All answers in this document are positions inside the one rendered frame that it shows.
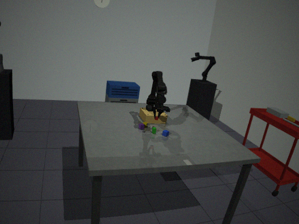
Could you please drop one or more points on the blue block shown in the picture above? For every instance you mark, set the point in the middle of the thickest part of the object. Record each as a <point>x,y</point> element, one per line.
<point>165,133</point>

